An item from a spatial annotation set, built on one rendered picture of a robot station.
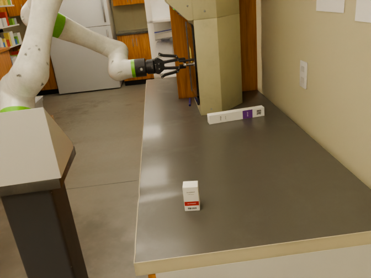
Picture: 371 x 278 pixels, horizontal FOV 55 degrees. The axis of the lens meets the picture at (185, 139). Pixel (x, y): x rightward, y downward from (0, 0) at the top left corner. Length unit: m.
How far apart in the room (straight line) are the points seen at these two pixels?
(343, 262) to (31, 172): 1.06
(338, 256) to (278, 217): 0.17
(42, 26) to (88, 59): 5.26
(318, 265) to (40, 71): 1.11
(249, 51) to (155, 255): 1.53
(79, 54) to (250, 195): 5.93
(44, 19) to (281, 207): 1.13
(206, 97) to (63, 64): 5.28
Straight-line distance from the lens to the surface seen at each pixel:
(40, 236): 1.63
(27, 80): 1.42
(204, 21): 1.75
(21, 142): 1.38
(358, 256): 1.05
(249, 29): 2.18
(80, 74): 6.88
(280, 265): 0.98
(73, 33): 1.84
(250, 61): 2.21
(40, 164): 1.39
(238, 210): 1.05
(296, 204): 1.08
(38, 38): 1.51
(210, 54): 1.77
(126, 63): 1.84
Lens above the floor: 1.53
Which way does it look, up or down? 22 degrees down
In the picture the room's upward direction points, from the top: 6 degrees counter-clockwise
